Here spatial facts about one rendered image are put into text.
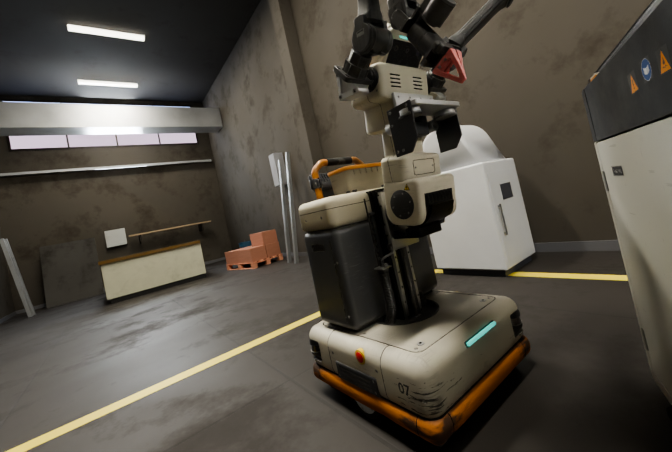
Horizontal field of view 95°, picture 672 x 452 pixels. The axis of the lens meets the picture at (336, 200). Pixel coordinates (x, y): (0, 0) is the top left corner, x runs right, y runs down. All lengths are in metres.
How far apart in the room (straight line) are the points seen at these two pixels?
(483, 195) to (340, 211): 1.58
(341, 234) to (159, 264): 5.79
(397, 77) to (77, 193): 9.60
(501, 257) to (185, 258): 5.66
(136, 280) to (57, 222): 3.90
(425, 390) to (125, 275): 6.15
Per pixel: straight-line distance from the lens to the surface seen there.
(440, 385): 1.06
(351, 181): 1.30
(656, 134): 0.80
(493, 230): 2.59
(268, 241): 6.48
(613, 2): 3.26
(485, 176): 2.55
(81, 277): 9.56
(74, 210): 10.19
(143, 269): 6.76
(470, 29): 1.44
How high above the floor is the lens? 0.75
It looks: 2 degrees up
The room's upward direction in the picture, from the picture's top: 12 degrees counter-clockwise
